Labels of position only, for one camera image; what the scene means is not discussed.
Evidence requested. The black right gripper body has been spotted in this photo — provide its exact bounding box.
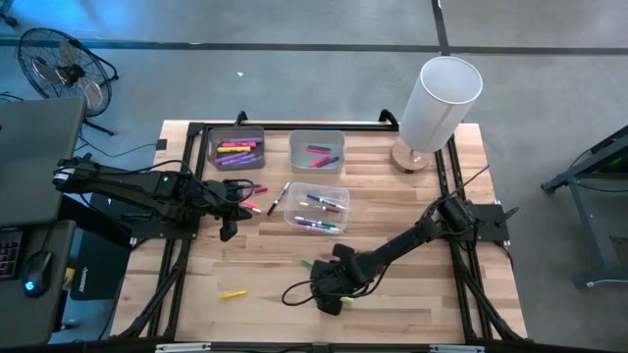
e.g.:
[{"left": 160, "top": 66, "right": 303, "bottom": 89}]
[{"left": 311, "top": 243, "right": 374, "bottom": 316}]

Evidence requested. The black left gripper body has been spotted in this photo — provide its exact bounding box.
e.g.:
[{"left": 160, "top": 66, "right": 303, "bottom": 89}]
[{"left": 198, "top": 179, "right": 241, "bottom": 242}]

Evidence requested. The black white marker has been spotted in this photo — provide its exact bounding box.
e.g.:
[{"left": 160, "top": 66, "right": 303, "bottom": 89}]
[{"left": 266, "top": 181, "right": 291, "bottom": 217}]

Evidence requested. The brown white whiteboard marker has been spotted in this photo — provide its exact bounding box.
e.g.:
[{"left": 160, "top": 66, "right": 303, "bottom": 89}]
[{"left": 298, "top": 200, "right": 340, "bottom": 214}]

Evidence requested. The clear plastic bin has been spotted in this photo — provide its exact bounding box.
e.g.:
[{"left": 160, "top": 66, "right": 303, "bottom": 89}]
[{"left": 285, "top": 181, "right": 351, "bottom": 233}]

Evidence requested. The blue white whiteboard marker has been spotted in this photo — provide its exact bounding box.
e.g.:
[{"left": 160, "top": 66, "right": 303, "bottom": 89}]
[{"left": 305, "top": 193, "right": 347, "bottom": 212}]

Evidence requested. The dark grey plastic bin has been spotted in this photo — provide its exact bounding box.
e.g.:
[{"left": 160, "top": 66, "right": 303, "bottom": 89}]
[{"left": 207, "top": 126, "right": 267, "bottom": 172}]

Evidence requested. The light grey plastic bin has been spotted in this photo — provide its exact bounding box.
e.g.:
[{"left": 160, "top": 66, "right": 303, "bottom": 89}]
[{"left": 288, "top": 129, "right": 346, "bottom": 175}]

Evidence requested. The black computer case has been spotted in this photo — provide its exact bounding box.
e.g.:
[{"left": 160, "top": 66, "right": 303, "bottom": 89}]
[{"left": 70, "top": 229, "right": 132, "bottom": 302}]

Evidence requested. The grey flat monitor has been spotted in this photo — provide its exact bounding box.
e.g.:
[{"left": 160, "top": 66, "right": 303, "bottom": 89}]
[{"left": 0, "top": 96, "right": 87, "bottom": 227}]

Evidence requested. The black computer mouse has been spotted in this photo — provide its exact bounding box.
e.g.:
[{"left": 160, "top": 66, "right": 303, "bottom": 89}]
[{"left": 21, "top": 250, "right": 55, "bottom": 299}]

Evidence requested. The black floor fan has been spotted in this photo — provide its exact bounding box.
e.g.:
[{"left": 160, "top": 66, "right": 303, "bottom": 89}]
[{"left": 17, "top": 26, "right": 121, "bottom": 137}]

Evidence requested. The white shade table lamp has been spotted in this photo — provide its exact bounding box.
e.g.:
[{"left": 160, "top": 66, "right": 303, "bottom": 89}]
[{"left": 390, "top": 55, "right": 485, "bottom": 174}]

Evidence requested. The black keyboard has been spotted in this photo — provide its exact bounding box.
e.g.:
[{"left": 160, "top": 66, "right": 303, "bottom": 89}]
[{"left": 0, "top": 227, "right": 25, "bottom": 282}]

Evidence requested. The black metal cart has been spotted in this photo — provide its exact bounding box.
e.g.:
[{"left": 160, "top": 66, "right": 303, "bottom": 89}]
[{"left": 541, "top": 125, "right": 628, "bottom": 289}]

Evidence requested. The silver bracket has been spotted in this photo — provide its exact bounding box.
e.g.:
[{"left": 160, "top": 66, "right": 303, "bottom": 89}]
[
  {"left": 429, "top": 344, "right": 487, "bottom": 353},
  {"left": 154, "top": 342, "right": 213, "bottom": 353}
]

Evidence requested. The white floor cable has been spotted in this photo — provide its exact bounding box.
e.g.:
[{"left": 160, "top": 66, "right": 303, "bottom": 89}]
[{"left": 586, "top": 277, "right": 628, "bottom": 289}]

